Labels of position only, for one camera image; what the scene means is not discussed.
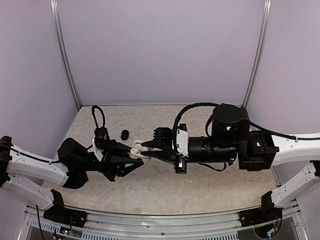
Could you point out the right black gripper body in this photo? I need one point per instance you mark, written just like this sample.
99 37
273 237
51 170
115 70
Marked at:
179 166

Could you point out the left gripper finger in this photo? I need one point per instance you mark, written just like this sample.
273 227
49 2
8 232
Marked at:
124 168
119 149

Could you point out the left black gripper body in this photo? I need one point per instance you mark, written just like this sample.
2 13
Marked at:
105 168

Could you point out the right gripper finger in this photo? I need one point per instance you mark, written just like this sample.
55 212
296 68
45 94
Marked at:
161 144
161 155

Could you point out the black earbud charging case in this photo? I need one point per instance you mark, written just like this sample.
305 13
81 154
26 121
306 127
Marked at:
124 134

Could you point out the white earbud charging case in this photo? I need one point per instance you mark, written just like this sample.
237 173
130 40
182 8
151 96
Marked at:
137 150

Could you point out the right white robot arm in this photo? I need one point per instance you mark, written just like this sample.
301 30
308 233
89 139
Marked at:
229 139

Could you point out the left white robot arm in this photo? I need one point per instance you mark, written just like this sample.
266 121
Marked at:
68 171

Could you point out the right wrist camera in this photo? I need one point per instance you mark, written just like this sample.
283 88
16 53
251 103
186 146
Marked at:
182 138

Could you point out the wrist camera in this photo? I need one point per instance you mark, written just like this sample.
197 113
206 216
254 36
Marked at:
182 138
100 142

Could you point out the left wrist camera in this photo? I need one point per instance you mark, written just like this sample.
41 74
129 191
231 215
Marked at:
100 142

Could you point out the front aluminium rail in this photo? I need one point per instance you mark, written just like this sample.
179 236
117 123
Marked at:
102 225

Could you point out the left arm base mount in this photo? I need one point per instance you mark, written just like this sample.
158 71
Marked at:
66 216

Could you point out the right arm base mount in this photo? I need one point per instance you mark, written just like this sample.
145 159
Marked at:
256 216

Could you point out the right aluminium frame post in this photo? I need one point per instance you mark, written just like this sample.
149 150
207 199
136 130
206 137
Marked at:
258 52

